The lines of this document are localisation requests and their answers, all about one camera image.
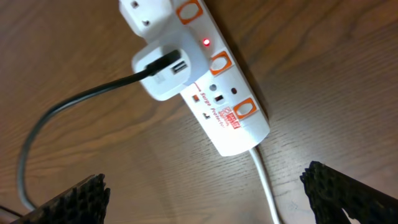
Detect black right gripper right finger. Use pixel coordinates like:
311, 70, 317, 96
300, 161, 397, 224

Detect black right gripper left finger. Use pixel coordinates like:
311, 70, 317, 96
12, 174, 110, 224

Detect black USB charging cable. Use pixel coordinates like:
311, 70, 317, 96
17, 49, 182, 212

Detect white USB charger adapter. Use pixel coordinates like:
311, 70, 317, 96
132, 28, 210, 101

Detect white power strip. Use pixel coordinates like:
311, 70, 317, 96
119, 0, 270, 157

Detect white power strip cord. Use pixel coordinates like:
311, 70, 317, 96
248, 146, 283, 224

